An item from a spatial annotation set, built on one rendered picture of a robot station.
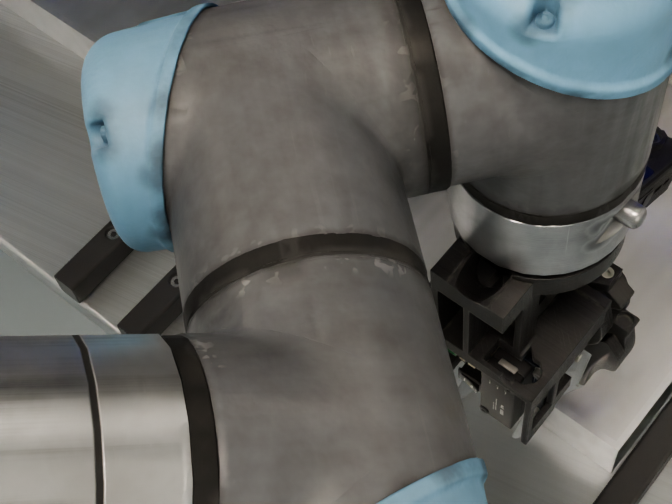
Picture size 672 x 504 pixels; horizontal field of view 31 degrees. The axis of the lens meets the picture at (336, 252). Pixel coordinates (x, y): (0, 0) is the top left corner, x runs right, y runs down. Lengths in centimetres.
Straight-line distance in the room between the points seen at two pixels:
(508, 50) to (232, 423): 14
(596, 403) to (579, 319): 18
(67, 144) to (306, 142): 50
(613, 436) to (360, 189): 38
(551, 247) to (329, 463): 18
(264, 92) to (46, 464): 14
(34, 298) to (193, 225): 149
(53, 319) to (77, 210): 101
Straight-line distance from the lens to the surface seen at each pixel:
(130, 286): 77
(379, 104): 37
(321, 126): 36
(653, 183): 58
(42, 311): 182
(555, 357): 53
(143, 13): 90
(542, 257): 46
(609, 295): 56
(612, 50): 36
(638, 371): 72
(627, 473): 68
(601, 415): 71
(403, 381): 32
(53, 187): 82
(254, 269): 33
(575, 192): 42
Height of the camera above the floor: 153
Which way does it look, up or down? 60 degrees down
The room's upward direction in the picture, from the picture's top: 10 degrees counter-clockwise
